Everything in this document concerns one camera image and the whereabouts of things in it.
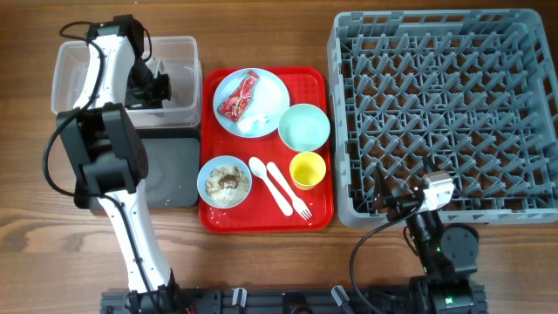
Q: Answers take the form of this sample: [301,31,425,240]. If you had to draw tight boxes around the red snack wrapper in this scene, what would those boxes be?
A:
[217,70,260,122]

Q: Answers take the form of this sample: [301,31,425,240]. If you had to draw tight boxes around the leftover rice and food scraps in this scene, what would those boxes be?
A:
[205,165,250,208]

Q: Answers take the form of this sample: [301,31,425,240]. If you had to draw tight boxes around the cream plastic spoon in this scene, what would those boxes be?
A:
[248,157,294,216]

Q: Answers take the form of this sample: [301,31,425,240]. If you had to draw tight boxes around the light blue round plate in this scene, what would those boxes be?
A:
[213,68,290,138]

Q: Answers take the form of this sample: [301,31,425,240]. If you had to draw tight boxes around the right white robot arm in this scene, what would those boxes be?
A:
[372,161,487,314]

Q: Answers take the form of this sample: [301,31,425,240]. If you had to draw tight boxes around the small light blue bowl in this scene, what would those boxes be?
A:
[197,155,252,209]

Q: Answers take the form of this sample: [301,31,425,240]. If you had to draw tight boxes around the white tissue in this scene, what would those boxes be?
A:
[236,113,269,133]

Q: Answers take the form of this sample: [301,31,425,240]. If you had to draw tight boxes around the yellow plastic cup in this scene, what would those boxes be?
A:
[289,152,327,190]

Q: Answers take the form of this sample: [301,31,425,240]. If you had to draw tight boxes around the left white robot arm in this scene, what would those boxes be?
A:
[46,15,192,313]

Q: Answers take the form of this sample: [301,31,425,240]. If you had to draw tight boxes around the black plastic waste tray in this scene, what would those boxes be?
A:
[61,123,201,212]

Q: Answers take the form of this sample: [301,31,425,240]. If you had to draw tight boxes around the mint green bowl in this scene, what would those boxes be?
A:
[278,104,330,152]

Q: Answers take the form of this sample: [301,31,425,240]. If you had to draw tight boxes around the clear plastic waste bin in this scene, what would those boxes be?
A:
[51,36,202,128]

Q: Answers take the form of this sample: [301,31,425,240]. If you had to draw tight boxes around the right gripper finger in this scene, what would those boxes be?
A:
[422,156,441,174]
[372,165,392,209]

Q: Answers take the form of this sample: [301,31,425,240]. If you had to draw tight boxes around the grey plastic dishwasher rack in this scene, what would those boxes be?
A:
[327,9,557,229]

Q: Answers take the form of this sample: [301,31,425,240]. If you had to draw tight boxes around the red plastic serving tray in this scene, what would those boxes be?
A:
[199,66,335,234]

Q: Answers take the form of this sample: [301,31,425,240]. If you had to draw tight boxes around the cream plastic fork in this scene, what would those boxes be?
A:
[266,162,312,221]

